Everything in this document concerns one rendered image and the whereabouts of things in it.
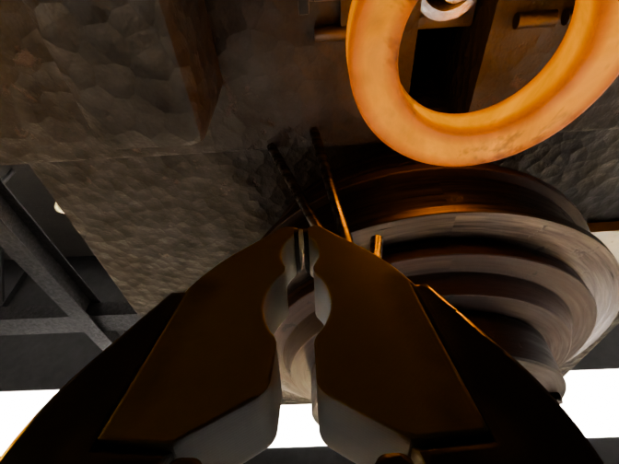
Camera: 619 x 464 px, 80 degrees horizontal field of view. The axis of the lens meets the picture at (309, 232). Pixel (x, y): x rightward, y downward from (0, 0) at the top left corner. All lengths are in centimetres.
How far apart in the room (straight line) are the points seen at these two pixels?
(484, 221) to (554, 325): 16
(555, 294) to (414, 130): 24
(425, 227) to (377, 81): 14
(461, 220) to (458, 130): 8
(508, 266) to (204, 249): 42
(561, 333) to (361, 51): 36
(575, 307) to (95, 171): 58
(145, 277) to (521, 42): 60
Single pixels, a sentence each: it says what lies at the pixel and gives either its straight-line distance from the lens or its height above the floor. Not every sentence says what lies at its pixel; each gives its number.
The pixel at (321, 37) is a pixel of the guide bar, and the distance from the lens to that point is 33.
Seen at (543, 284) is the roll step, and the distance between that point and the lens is 44.
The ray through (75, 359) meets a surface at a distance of 932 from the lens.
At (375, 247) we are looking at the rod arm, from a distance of 28.
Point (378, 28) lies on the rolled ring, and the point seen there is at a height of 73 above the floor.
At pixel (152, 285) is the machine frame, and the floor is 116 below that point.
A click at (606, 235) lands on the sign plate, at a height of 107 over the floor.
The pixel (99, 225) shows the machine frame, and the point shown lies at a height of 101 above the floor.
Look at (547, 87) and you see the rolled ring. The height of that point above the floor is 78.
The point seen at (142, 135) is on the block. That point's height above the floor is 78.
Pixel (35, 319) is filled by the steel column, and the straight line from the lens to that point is 659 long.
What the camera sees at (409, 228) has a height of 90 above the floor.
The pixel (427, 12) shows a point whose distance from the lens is 39.
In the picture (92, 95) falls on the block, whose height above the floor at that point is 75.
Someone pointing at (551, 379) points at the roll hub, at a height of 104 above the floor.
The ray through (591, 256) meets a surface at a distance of 46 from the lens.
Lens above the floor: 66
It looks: 46 degrees up
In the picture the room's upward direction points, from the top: 175 degrees clockwise
